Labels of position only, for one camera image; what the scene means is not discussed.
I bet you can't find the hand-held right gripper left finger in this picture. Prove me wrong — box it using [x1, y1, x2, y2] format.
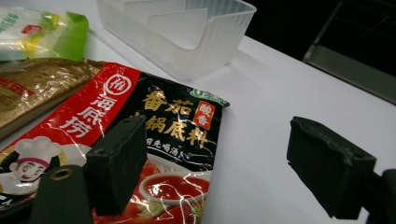
[83, 113, 149, 217]

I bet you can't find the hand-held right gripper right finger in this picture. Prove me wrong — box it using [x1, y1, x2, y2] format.
[286, 116, 377, 220]

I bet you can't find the red and black soup base packet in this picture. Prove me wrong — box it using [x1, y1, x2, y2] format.
[0, 62, 232, 224]

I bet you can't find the translucent plastic container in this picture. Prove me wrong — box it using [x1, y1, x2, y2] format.
[95, 0, 258, 82]

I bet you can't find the metal stand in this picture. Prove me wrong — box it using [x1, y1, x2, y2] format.
[302, 0, 396, 105]

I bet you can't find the gold foil packet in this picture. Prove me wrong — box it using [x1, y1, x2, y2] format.
[0, 57, 106, 141]

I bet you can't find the green and white packet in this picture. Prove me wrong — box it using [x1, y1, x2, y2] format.
[0, 6, 91, 63]

